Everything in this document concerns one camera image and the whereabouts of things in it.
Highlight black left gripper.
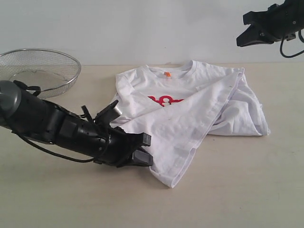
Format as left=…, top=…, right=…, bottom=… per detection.
left=78, top=114, right=153, bottom=168

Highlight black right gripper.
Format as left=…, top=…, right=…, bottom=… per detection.
left=236, top=0, right=304, bottom=47

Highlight white t-shirt red print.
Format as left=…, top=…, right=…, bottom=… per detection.
left=112, top=60, right=270, bottom=188

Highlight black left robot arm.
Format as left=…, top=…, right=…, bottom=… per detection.
left=0, top=80, right=153, bottom=168

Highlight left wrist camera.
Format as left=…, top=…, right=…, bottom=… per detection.
left=94, top=100, right=122, bottom=126

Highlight metal wire mesh basket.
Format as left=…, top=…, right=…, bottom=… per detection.
left=0, top=48, right=81, bottom=98

